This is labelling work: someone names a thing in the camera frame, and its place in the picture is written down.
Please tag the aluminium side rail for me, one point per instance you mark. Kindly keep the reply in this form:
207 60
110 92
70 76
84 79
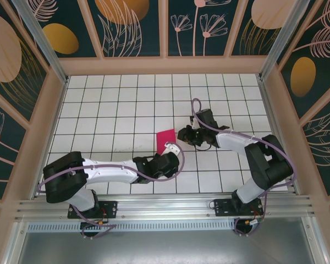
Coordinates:
277 140
57 110

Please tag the aluminium corner post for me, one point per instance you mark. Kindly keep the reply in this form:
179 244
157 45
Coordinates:
44 41
280 41

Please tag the long aluminium mounting rail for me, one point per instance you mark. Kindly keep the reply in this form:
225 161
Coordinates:
165 203

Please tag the grey metal base sheet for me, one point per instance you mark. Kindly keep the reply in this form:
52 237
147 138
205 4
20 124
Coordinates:
165 247

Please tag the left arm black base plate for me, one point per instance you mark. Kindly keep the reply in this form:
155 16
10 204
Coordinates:
110 206

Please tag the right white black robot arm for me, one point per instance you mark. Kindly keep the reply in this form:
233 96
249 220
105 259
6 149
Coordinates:
231 140

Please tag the magenta cloth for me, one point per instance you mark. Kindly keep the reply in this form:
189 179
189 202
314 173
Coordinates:
166 138

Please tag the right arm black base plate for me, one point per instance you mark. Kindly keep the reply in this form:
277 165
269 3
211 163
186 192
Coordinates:
222 206

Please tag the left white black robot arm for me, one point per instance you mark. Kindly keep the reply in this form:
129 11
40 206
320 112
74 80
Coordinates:
110 171

